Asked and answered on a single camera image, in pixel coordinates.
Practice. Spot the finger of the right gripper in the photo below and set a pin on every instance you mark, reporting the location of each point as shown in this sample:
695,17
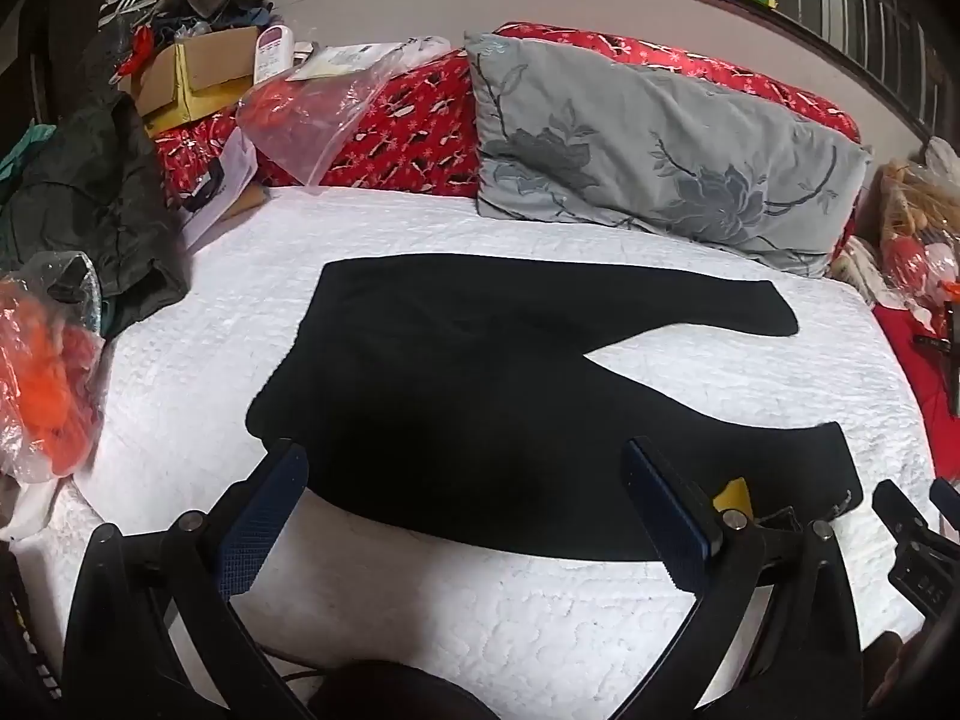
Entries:
899,516
947,501

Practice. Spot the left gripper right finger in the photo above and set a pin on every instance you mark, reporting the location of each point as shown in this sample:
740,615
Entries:
680,522

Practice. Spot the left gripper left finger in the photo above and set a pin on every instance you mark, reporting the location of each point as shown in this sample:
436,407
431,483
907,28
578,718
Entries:
251,515

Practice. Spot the black pants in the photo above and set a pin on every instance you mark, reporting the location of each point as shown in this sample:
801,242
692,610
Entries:
456,396

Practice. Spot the white quilted bed cover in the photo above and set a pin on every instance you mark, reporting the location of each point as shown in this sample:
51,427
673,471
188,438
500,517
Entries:
534,638

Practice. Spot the bagged items right side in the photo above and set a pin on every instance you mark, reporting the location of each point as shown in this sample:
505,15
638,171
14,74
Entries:
903,251

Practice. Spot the orange item in plastic bag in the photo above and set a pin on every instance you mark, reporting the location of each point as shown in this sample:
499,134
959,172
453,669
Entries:
51,348

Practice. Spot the white paper sheet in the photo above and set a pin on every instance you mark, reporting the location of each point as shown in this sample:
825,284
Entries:
233,171

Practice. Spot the dark green jacket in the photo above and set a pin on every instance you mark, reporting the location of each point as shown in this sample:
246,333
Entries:
96,187

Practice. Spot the clear plastic bag red contents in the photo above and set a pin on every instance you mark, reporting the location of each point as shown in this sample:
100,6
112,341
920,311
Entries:
301,118

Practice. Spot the red patterned bedding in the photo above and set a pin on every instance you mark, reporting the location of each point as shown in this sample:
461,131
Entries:
419,134

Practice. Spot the grey floral pillow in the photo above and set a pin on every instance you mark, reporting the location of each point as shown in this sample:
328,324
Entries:
566,135

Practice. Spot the cardboard box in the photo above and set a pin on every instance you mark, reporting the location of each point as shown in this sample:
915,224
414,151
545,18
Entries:
194,78

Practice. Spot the white pink bottle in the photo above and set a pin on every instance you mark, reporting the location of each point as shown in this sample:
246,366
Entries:
275,53

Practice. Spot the pile of clothes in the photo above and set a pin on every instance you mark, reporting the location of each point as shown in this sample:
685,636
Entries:
157,24

